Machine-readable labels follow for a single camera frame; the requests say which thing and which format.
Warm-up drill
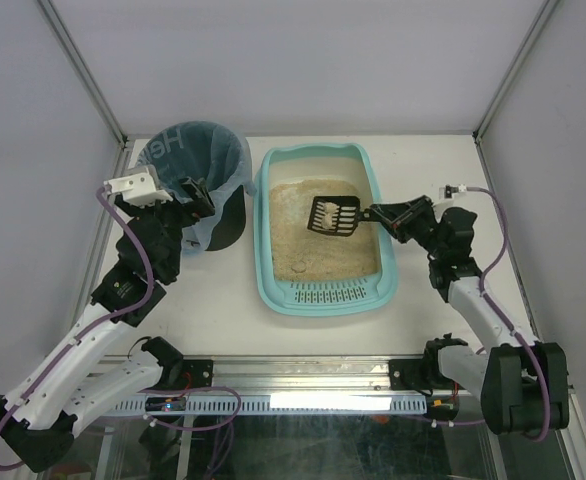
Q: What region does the black trash bin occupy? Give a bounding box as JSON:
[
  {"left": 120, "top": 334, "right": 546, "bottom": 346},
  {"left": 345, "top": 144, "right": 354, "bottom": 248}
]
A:
[{"left": 142, "top": 121, "right": 249, "bottom": 252}]

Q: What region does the translucent blue bin liner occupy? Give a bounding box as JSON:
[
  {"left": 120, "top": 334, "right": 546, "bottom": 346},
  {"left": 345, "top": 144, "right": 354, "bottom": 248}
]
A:
[{"left": 135, "top": 121, "right": 258, "bottom": 256}]

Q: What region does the black litter scoop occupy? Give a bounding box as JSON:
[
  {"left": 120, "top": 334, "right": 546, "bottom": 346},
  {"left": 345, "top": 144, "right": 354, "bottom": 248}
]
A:
[{"left": 307, "top": 196, "right": 372, "bottom": 237}]

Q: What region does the beige litter clump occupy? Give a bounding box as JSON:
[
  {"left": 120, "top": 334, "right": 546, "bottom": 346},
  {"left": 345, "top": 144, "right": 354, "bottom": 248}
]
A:
[{"left": 321, "top": 202, "right": 339, "bottom": 230}]

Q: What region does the teal litter box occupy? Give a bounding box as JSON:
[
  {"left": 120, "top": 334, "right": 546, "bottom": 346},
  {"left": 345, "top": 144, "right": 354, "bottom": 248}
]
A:
[{"left": 253, "top": 143, "right": 399, "bottom": 317}]

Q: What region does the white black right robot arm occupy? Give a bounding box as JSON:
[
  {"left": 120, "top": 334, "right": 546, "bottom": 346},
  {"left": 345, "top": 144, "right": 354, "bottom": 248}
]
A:
[{"left": 362, "top": 196, "right": 570, "bottom": 441}]

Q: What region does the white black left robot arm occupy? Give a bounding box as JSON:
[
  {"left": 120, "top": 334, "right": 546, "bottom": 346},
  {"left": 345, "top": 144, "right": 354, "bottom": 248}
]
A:
[{"left": 0, "top": 173, "right": 215, "bottom": 473}]

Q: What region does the beige cat litter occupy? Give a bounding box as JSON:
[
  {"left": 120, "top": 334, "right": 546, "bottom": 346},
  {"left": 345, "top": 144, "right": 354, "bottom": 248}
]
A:
[{"left": 269, "top": 179, "right": 380, "bottom": 282}]

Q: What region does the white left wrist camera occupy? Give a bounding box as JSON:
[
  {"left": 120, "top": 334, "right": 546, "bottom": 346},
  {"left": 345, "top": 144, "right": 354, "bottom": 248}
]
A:
[{"left": 104, "top": 165, "right": 173, "bottom": 208}]

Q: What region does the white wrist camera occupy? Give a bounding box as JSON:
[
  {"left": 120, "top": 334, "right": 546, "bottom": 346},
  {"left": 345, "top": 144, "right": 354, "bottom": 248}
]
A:
[
  {"left": 439, "top": 184, "right": 469, "bottom": 203},
  {"left": 104, "top": 165, "right": 173, "bottom": 208}
]

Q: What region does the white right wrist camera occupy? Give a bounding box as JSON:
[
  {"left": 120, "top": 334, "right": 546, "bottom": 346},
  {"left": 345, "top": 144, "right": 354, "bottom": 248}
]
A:
[{"left": 439, "top": 184, "right": 469, "bottom": 203}]

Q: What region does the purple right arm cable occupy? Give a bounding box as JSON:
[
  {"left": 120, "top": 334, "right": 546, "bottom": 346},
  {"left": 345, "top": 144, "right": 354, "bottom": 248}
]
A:
[{"left": 465, "top": 185, "right": 552, "bottom": 441}]

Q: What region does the white slotted cable duct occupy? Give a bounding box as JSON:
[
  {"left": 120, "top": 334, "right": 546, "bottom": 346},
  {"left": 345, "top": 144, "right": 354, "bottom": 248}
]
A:
[{"left": 106, "top": 392, "right": 427, "bottom": 417}]

